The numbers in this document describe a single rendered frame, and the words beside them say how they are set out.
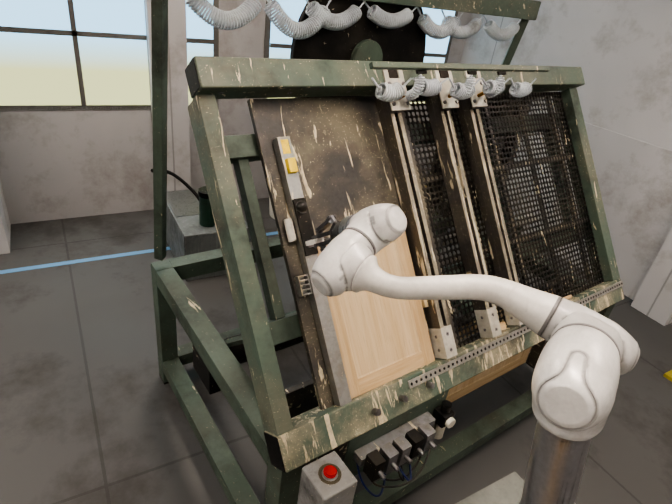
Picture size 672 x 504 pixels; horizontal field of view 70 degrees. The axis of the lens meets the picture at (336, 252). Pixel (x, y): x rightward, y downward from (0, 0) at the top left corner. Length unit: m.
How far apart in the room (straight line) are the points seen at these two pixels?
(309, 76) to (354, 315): 0.86
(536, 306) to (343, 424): 0.86
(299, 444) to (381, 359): 0.44
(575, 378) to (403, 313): 1.06
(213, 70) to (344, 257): 0.78
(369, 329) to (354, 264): 0.71
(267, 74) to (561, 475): 1.38
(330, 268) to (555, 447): 0.59
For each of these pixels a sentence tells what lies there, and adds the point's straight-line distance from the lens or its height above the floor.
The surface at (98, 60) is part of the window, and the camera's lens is 4.55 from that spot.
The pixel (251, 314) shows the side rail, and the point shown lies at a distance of 1.54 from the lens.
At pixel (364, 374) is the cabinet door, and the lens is 1.80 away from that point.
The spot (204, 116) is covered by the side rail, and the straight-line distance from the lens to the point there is 1.60.
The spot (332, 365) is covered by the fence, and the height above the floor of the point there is 1.02.
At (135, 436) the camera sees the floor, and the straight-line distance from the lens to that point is 2.85.
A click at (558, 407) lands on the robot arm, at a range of 0.96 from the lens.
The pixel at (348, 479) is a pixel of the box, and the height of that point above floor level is 0.93.
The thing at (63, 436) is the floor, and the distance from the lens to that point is 2.94.
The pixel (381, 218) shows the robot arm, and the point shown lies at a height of 1.68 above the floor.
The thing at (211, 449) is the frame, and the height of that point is 0.18.
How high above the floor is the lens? 2.17
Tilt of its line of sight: 30 degrees down
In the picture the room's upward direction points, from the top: 8 degrees clockwise
